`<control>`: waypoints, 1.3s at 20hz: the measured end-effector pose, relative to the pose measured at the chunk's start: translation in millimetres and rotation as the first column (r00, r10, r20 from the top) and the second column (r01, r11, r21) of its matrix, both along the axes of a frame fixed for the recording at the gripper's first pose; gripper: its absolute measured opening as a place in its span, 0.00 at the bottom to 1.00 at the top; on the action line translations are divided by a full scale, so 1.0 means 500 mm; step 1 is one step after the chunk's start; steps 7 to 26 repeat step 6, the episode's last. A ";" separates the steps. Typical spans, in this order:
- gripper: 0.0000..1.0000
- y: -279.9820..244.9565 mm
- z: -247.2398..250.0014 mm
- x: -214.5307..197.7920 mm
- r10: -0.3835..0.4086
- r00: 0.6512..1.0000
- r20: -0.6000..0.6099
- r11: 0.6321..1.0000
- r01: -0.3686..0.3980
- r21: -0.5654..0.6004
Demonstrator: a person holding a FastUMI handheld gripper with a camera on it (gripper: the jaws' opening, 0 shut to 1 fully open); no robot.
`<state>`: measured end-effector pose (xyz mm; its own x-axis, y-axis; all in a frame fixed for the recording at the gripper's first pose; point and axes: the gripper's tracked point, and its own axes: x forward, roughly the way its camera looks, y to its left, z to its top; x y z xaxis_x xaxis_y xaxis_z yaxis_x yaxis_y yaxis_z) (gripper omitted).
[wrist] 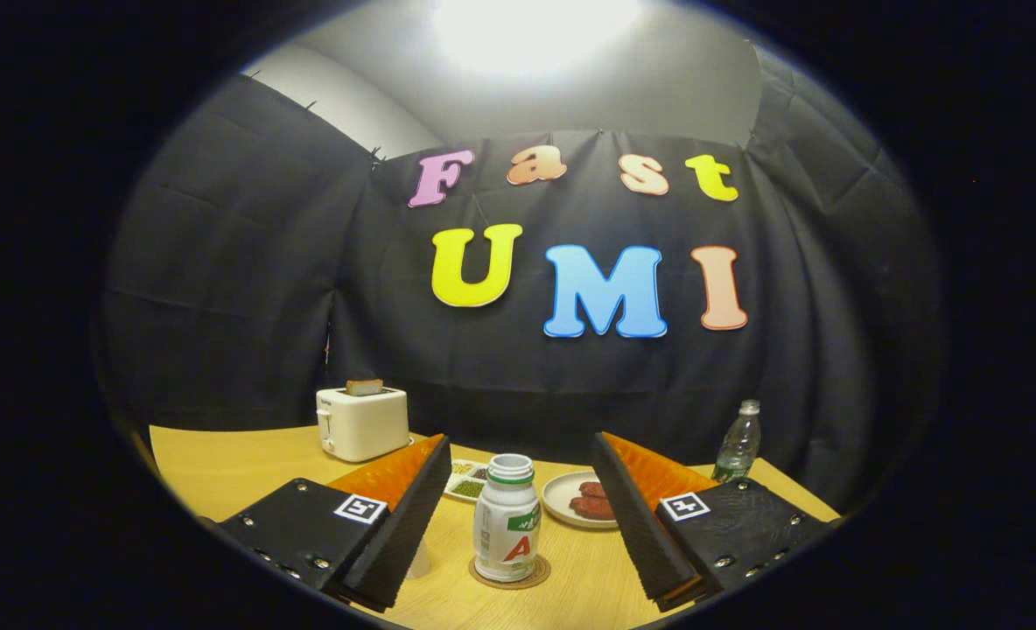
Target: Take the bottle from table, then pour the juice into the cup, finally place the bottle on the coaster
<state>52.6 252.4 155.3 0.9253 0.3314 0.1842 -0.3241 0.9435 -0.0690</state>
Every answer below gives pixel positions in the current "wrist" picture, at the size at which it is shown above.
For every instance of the white round plate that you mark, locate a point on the white round plate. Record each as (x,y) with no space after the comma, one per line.
(556,499)

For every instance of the round cork coaster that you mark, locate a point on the round cork coaster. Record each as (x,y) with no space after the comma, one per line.
(541,573)

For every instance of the white toaster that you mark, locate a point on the white toaster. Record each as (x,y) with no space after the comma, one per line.
(365,424)

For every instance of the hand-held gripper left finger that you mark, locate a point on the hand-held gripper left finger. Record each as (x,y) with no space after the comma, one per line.
(413,516)

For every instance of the toasted bread slice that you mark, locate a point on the toasted bread slice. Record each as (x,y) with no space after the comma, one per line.
(365,388)

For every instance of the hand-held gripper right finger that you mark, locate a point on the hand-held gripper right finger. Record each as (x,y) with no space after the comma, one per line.
(636,525)

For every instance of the black backdrop cloth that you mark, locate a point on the black backdrop cloth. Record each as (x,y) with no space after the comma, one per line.
(220,262)

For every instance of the clear plastic water bottle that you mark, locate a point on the clear plastic water bottle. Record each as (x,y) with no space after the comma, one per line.
(741,442)

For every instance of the white divided dish with beans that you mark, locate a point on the white divided dish with beans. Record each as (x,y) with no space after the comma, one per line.
(465,486)

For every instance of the white juice bottle green label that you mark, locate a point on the white juice bottle green label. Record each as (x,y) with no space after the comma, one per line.
(505,525)

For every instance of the wooden table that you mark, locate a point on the wooden table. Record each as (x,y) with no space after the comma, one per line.
(220,472)

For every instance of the red meat slice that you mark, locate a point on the red meat slice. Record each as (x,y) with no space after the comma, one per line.
(592,489)
(590,507)

